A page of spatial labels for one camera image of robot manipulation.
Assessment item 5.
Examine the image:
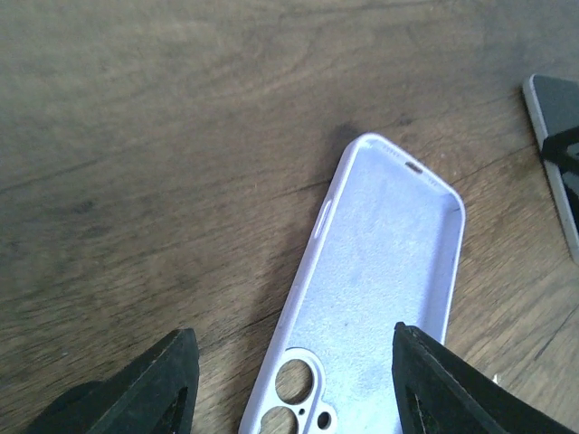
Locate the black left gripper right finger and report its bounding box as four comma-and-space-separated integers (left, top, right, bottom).
392, 322, 571, 433

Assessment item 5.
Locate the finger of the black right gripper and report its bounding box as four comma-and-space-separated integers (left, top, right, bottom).
540, 126, 579, 175

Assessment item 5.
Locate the silver-edged black phone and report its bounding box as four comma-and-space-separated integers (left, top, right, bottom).
522, 74, 578, 262

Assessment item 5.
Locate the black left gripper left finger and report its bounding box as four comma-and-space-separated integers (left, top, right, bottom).
24, 328, 200, 433

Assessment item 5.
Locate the small lilac phone case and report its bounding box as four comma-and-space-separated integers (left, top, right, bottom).
239, 133, 466, 433

